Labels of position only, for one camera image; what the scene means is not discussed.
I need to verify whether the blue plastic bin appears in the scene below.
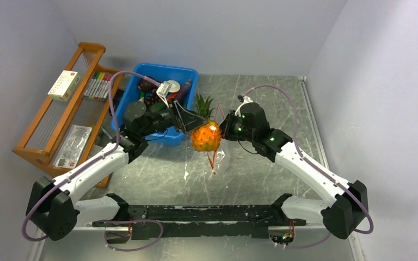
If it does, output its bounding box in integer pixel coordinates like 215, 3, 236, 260
110, 63, 199, 147

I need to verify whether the dark toy grape bunch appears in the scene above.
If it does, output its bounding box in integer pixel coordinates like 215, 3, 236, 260
143, 89, 163, 107

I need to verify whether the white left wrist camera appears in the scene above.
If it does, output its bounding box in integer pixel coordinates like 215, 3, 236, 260
156, 81, 173, 98

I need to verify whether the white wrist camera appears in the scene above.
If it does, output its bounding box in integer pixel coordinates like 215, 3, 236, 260
235, 99, 253, 117
156, 81, 173, 98

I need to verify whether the clear packaged item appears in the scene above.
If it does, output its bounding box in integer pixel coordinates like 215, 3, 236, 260
52, 125, 92, 169

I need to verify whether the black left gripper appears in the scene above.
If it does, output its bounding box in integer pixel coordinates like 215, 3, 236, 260
140, 98, 208, 138

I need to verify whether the dark red toy fruit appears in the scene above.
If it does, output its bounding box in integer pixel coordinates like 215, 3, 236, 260
137, 78, 157, 92

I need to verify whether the green toy pepper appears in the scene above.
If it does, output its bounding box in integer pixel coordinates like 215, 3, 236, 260
149, 102, 167, 113

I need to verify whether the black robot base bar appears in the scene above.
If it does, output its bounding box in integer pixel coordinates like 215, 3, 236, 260
93, 194, 306, 240

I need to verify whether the purple toy eggplant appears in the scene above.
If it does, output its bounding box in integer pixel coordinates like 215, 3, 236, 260
175, 79, 192, 105

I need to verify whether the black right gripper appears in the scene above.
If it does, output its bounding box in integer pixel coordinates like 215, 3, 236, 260
213, 109, 256, 143

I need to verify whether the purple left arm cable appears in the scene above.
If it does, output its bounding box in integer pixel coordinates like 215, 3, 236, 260
22, 71, 164, 242

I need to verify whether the wooden shelf rack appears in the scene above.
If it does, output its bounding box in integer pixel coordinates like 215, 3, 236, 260
13, 42, 118, 177

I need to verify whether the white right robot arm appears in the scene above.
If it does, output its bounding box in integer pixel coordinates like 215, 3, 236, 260
220, 102, 368, 239

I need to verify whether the orange toy pineapple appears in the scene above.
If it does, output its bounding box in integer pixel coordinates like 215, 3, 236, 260
190, 94, 222, 152

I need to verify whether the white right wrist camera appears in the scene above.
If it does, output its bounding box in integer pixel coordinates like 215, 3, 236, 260
235, 99, 253, 117

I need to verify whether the clear zip top bag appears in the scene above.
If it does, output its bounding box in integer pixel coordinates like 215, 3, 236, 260
207, 104, 231, 175

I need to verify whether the coloured marker set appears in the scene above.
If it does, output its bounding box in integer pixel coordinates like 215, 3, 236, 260
83, 72, 113, 100

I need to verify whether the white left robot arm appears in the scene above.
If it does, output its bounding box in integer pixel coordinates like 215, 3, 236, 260
21, 99, 208, 241

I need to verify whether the white cardboard box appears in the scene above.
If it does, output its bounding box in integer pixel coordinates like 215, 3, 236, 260
47, 70, 80, 102

